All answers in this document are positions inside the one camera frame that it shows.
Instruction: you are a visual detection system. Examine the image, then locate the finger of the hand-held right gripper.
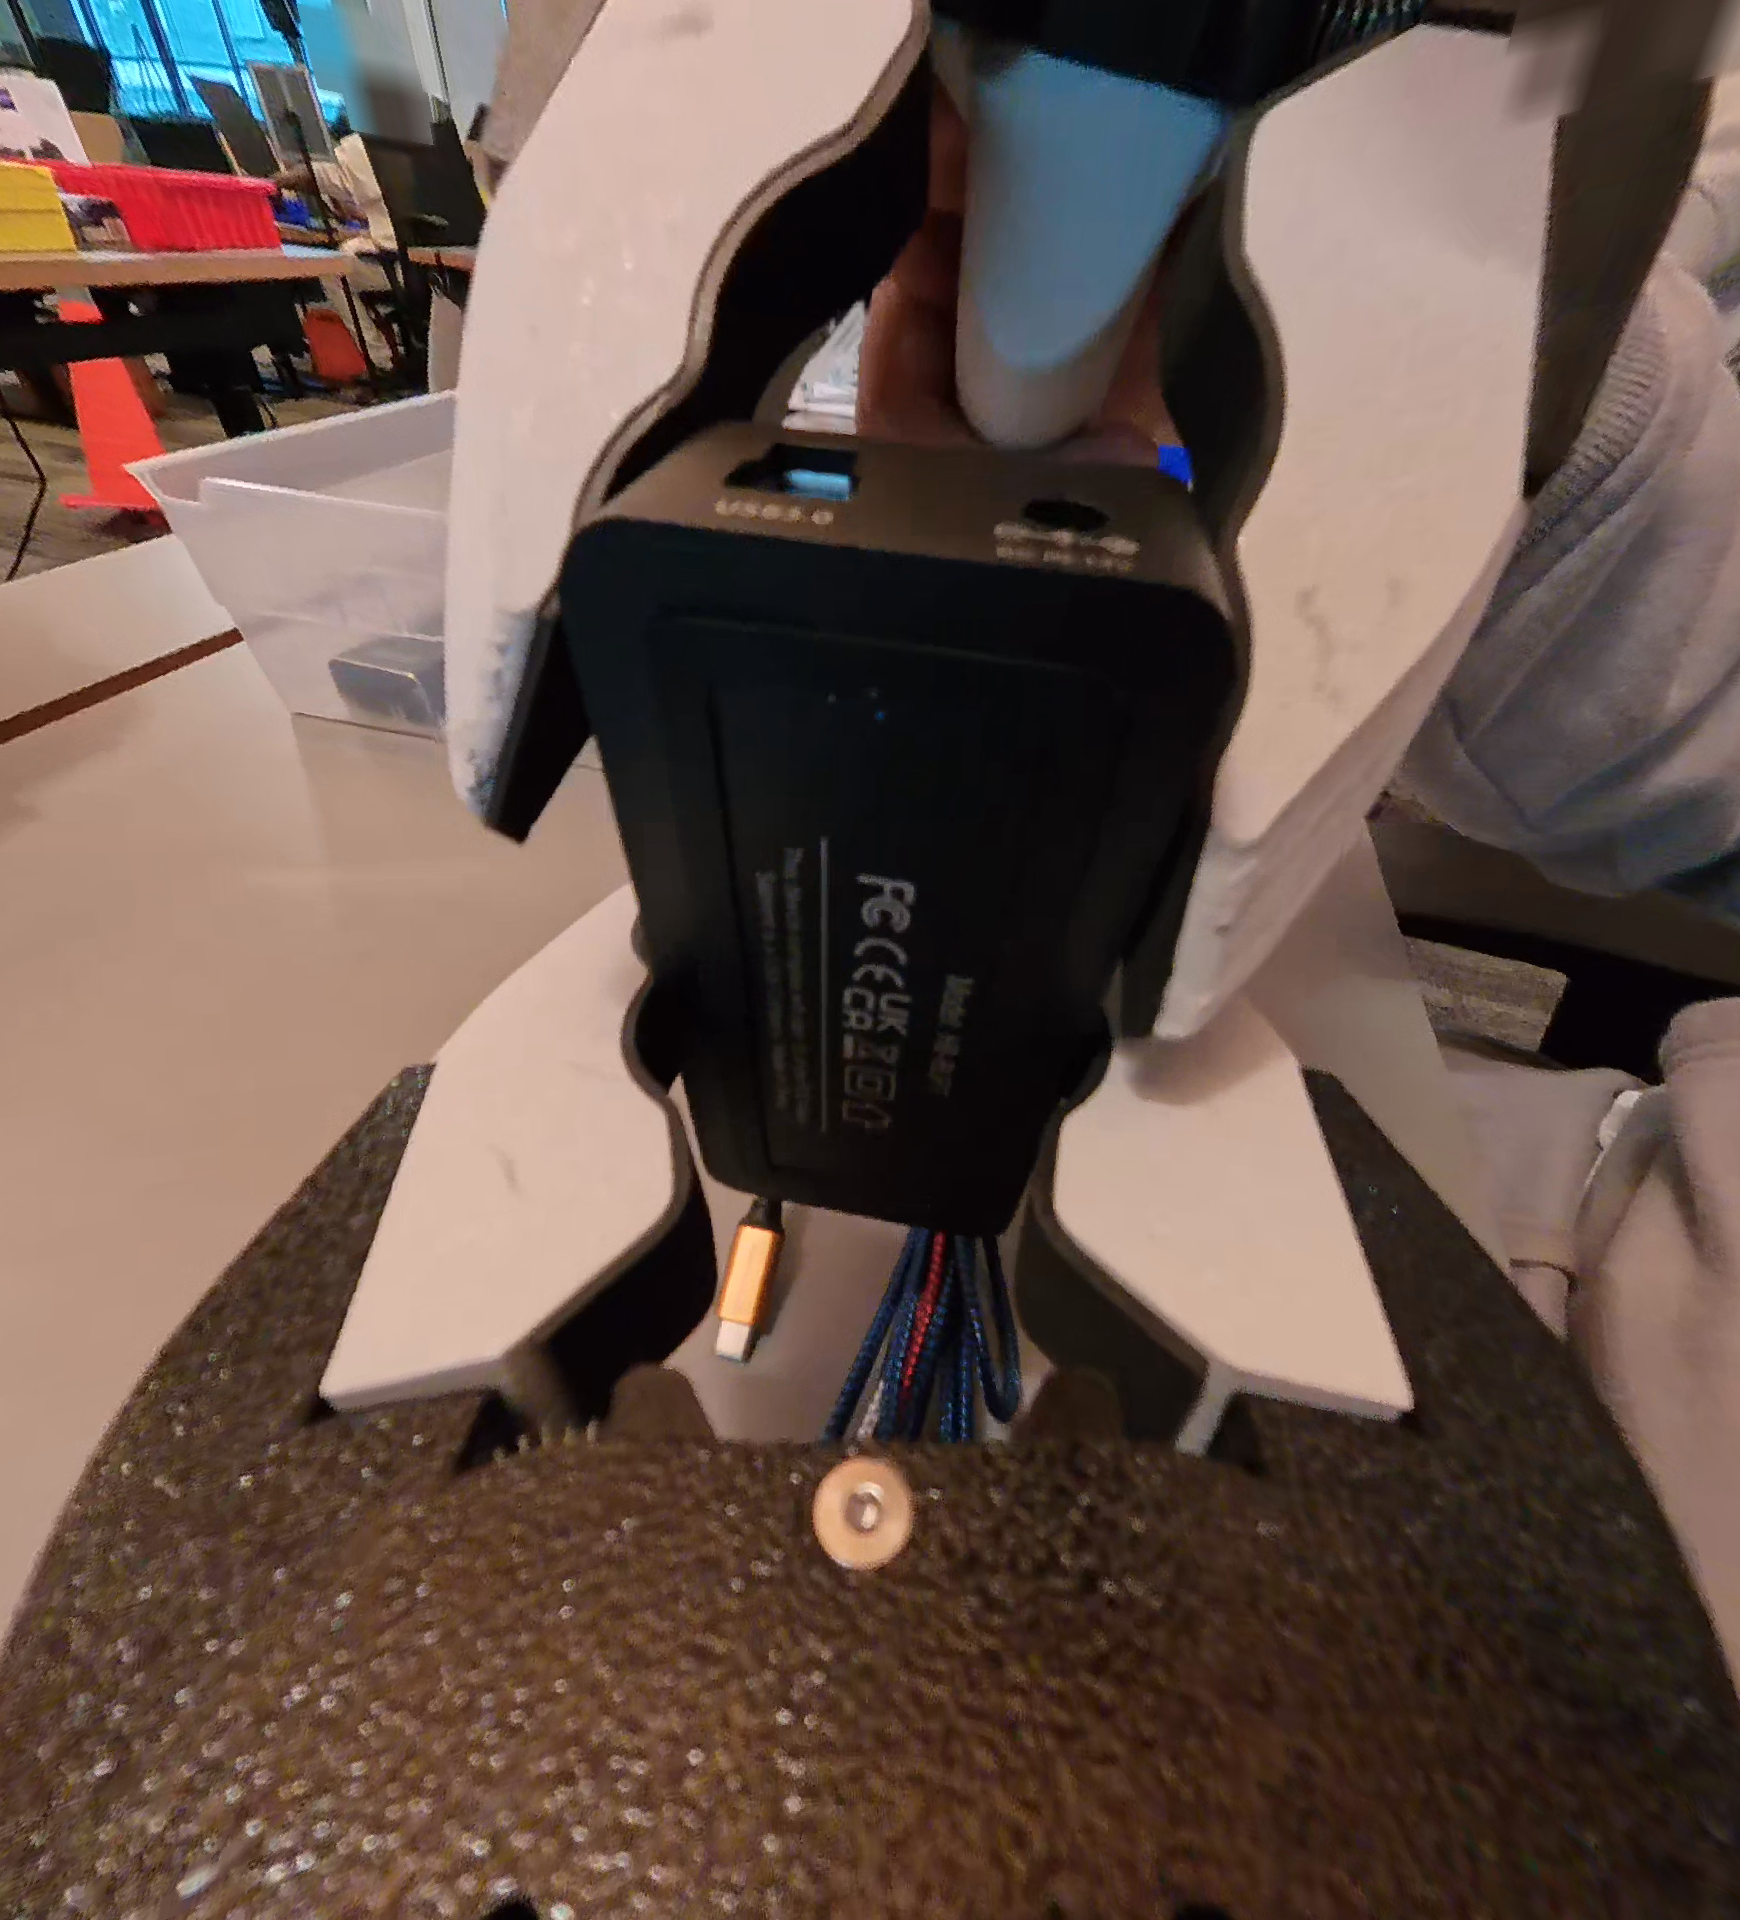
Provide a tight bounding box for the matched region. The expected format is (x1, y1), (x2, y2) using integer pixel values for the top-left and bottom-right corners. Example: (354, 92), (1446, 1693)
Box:
(1155, 60), (1559, 1045)
(441, 0), (933, 845)

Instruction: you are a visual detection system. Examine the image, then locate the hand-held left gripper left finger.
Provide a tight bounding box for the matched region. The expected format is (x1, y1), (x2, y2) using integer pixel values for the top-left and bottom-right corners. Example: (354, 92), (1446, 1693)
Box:
(318, 885), (720, 1425)

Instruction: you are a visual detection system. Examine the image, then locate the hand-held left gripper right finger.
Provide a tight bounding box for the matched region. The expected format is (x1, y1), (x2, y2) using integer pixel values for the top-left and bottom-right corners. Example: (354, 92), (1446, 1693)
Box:
(1022, 1035), (1416, 1454)

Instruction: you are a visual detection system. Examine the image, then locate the blue braided cable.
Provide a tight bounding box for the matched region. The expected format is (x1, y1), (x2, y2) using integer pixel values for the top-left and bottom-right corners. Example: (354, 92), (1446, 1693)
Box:
(821, 1222), (1035, 1445)

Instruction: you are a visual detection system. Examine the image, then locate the red braided cable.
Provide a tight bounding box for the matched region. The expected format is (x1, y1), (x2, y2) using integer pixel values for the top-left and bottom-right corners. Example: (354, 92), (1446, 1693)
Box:
(892, 1236), (946, 1397)

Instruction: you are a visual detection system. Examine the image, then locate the clear plastic bin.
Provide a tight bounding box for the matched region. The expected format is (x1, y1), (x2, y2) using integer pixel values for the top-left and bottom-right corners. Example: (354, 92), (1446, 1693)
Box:
(126, 387), (459, 740)

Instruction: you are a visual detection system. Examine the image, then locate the black USB hub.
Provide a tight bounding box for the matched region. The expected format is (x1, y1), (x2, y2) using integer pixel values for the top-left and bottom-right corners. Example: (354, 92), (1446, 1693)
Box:
(557, 423), (1251, 1221)

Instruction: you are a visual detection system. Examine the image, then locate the person's right forearm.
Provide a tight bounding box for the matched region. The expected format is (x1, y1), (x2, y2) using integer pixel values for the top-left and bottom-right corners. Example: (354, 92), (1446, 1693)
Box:
(1386, 262), (1740, 925)

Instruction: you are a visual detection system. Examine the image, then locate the white desk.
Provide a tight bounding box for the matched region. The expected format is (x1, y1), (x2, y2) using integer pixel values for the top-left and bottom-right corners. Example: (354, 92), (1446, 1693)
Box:
(0, 531), (1501, 1878)

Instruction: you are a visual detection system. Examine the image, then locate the person's right hand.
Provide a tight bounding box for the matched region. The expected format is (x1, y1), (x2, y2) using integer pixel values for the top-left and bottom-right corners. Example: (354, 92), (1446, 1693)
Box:
(868, 86), (1191, 467)

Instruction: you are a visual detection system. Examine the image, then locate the black office chair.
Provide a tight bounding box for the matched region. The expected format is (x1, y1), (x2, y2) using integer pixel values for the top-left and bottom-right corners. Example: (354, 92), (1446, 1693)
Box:
(1386, 817), (1704, 1083)

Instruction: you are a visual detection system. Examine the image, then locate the large grid window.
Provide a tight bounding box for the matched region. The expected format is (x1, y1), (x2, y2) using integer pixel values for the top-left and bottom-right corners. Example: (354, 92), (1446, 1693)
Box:
(14, 0), (346, 92)

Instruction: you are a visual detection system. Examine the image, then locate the orange traffic cone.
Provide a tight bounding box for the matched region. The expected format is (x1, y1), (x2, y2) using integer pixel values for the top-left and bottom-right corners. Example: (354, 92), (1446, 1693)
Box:
(59, 301), (170, 512)

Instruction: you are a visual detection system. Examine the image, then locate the black cable with gold plug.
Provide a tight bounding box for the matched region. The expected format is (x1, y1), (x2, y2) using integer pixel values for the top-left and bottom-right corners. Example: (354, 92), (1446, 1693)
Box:
(709, 1197), (789, 1368)

